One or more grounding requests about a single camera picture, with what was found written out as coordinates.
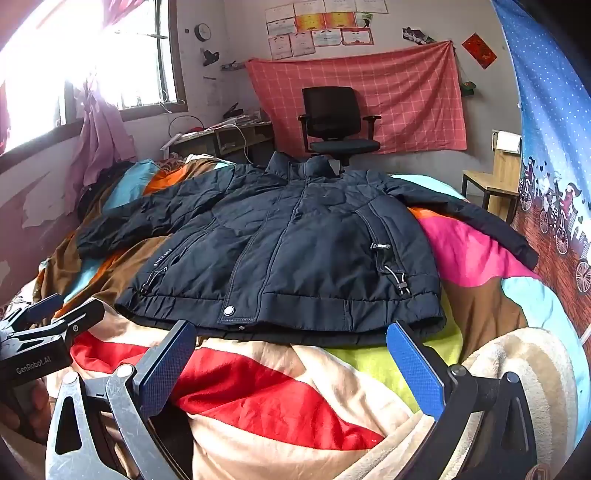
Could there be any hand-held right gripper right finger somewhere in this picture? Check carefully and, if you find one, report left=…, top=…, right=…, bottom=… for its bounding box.
left=386, top=322, right=540, bottom=480

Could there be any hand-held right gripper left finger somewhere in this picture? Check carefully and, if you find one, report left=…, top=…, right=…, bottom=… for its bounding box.
left=45, top=319, right=198, bottom=480

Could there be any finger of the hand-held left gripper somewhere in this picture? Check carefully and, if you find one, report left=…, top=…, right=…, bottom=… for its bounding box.
left=21, top=298, right=106, bottom=346
left=0, top=294, right=64, bottom=331

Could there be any dark navy padded jacket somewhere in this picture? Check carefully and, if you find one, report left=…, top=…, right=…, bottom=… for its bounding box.
left=76, top=151, right=540, bottom=347

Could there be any dark clothes pile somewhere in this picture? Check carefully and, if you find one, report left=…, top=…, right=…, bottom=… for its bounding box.
left=76, top=161, right=139, bottom=220

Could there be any person's left hand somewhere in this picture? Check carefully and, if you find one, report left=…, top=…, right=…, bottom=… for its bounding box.
left=0, top=382, right=51, bottom=435

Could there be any colourful patchwork blanket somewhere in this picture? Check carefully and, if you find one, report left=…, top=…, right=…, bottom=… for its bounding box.
left=28, top=157, right=591, bottom=480

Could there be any beige fluffy blanket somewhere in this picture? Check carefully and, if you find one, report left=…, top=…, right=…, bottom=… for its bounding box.
left=462, top=327, right=580, bottom=462

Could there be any pink curtain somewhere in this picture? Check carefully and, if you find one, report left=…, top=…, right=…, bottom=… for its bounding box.
left=62, top=76, right=137, bottom=204

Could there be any wooden chair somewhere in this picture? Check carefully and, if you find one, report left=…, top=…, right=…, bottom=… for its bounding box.
left=462, top=130, right=523, bottom=224

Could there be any wooden desk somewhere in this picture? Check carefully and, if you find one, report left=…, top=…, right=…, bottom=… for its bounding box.
left=159, top=121, right=274, bottom=160

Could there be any white paper sheet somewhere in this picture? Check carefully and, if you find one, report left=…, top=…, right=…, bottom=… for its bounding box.
left=496, top=131, right=522, bottom=153

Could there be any window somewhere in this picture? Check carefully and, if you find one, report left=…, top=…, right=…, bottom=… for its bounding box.
left=0, top=0, right=189, bottom=155

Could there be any pile of papers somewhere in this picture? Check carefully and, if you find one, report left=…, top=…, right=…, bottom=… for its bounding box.
left=222, top=108, right=271, bottom=126

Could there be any black office chair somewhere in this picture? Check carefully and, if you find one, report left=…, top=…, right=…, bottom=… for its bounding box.
left=298, top=86, right=383, bottom=168

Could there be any blue printed curtain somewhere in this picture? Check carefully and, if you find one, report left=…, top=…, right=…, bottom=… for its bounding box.
left=490, top=0, right=591, bottom=365

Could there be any white cable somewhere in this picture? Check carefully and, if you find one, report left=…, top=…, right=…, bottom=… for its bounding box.
left=222, top=122, right=252, bottom=164

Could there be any red checked wall cloth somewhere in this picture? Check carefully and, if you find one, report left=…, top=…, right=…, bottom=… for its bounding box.
left=245, top=41, right=468, bottom=155

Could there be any red paper wall decoration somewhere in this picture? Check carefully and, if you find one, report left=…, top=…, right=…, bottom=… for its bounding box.
left=462, top=32, right=498, bottom=70

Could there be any dark wall photo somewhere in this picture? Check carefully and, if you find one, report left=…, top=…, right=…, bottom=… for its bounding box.
left=402, top=27, right=435, bottom=46

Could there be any group of wall certificates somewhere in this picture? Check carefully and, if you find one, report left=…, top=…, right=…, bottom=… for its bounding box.
left=264, top=0, right=389, bottom=61

